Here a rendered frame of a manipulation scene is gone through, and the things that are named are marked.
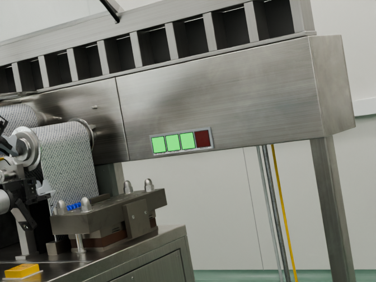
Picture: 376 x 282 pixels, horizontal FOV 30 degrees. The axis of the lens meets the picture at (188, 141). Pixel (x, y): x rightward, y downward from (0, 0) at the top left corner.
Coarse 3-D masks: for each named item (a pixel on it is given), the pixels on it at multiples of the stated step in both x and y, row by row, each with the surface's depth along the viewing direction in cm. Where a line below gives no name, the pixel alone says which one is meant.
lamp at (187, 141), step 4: (180, 136) 232; (184, 136) 231; (188, 136) 230; (192, 136) 229; (184, 140) 231; (188, 140) 230; (192, 140) 229; (184, 144) 231; (188, 144) 230; (192, 144) 229; (184, 148) 232
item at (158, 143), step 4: (152, 140) 239; (156, 140) 238; (160, 140) 237; (156, 144) 238; (160, 144) 237; (164, 144) 236; (156, 148) 238; (160, 148) 237; (164, 148) 236; (156, 152) 238
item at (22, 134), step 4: (20, 132) 227; (24, 132) 226; (16, 136) 228; (20, 136) 227; (24, 136) 226; (28, 136) 225; (88, 136) 245; (28, 140) 226; (32, 140) 225; (32, 144) 225; (32, 148) 225; (36, 148) 225; (32, 152) 225; (36, 152) 225; (32, 156) 225; (16, 160) 230; (28, 160) 227; (32, 160) 226; (24, 164) 228; (28, 164) 227
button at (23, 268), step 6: (24, 264) 205; (30, 264) 203; (36, 264) 202; (6, 270) 201; (12, 270) 199; (18, 270) 198; (24, 270) 198; (30, 270) 200; (36, 270) 202; (6, 276) 201; (12, 276) 199; (18, 276) 198; (24, 276) 198
